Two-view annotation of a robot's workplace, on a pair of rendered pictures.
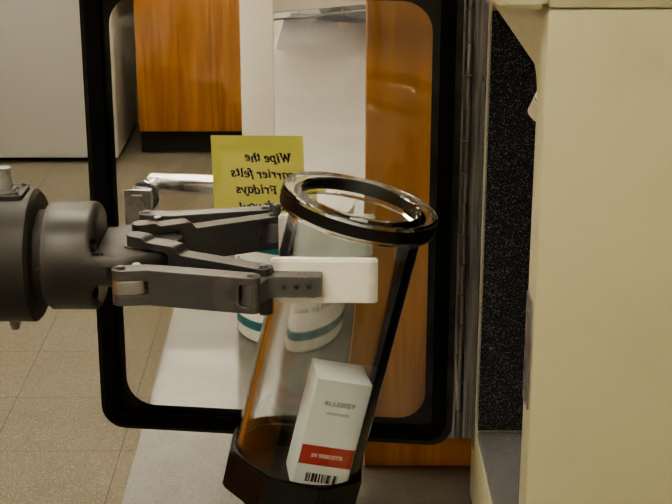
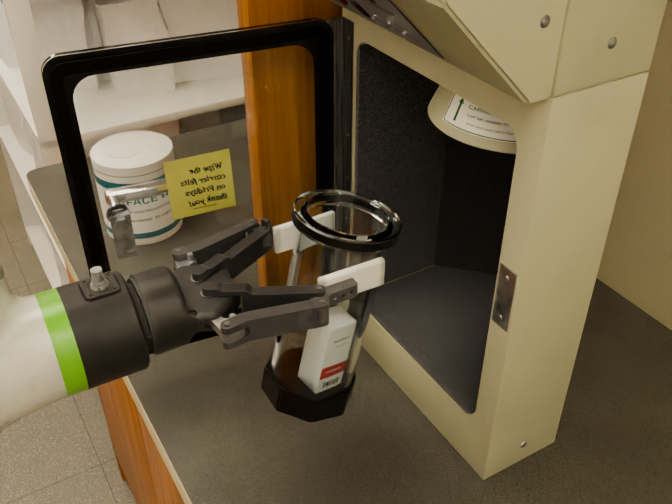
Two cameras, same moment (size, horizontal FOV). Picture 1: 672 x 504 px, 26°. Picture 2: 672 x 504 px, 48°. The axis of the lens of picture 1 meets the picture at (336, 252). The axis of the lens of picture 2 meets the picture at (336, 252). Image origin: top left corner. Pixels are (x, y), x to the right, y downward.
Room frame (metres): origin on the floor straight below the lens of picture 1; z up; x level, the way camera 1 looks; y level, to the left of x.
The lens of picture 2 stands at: (0.42, 0.30, 1.65)
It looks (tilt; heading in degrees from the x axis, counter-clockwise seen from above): 36 degrees down; 330
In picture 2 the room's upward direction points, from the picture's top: straight up
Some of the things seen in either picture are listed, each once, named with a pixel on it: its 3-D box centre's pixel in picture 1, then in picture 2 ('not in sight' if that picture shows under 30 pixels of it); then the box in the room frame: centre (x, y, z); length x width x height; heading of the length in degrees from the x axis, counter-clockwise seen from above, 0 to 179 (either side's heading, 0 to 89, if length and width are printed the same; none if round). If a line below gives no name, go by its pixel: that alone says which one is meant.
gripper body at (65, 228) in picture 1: (113, 255); (186, 300); (0.95, 0.15, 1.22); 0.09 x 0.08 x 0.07; 89
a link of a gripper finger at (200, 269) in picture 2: (208, 239); (234, 261); (0.98, 0.09, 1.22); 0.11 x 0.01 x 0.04; 117
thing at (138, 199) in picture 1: (140, 221); (123, 234); (1.14, 0.16, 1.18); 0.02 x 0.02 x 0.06; 83
